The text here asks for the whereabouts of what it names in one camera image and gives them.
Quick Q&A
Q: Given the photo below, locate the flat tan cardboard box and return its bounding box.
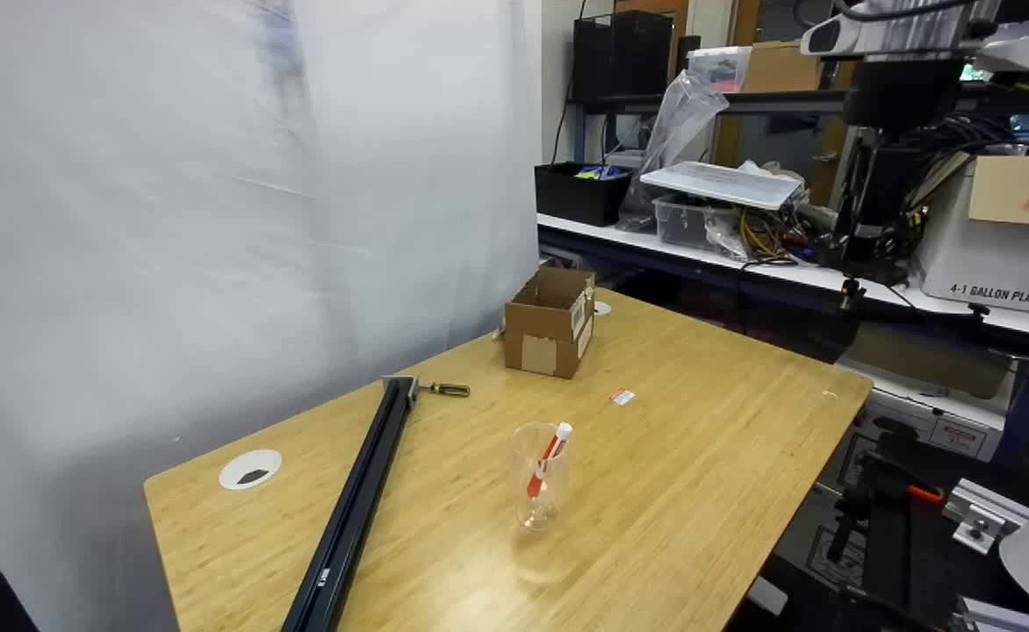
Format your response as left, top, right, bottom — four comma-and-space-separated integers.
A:
965, 150, 1029, 233

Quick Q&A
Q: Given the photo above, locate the black speaker box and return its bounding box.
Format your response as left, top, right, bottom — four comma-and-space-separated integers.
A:
570, 12, 679, 108

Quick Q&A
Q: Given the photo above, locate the white plastic tray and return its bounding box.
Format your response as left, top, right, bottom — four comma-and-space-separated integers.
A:
634, 158, 809, 215

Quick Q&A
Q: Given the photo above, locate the small brown cardboard box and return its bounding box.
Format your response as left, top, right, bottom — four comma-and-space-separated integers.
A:
500, 265, 601, 384

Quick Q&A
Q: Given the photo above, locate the black aluminium rail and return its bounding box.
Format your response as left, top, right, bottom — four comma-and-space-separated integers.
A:
279, 376, 423, 632

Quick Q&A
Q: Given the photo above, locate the black storage bin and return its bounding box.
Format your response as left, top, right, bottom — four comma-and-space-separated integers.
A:
530, 158, 634, 230

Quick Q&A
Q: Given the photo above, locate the silver metal bracket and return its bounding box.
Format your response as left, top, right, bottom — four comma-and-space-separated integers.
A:
941, 473, 1029, 559

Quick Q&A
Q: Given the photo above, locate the white box under shelf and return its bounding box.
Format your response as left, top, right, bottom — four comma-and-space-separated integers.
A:
837, 320, 1022, 465

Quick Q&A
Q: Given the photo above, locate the clear plastic bag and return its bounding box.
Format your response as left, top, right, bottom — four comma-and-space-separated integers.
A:
619, 68, 732, 233

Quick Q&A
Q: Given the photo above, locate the white shelf board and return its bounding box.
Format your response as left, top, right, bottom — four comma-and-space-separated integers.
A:
534, 211, 1029, 350

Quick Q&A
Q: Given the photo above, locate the yellow wire bundle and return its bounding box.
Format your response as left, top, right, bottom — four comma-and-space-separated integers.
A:
738, 208, 801, 266

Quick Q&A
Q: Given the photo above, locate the white backdrop curtain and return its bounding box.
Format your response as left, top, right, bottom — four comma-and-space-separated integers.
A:
0, 0, 549, 632

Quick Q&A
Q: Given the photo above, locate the large white printed box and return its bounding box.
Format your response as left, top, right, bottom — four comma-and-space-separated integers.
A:
910, 155, 1029, 320

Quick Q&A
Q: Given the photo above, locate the red and white marker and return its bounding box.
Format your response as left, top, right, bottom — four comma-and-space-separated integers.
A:
523, 422, 575, 507

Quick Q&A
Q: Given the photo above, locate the clear plastic container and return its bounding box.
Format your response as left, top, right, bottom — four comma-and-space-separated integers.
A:
649, 192, 753, 265

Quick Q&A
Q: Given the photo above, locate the white table grommet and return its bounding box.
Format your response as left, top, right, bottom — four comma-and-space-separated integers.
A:
219, 446, 283, 497

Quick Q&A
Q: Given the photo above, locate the cardboard box with plastic wrap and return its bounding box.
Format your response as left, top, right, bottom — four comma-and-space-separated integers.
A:
685, 39, 829, 100

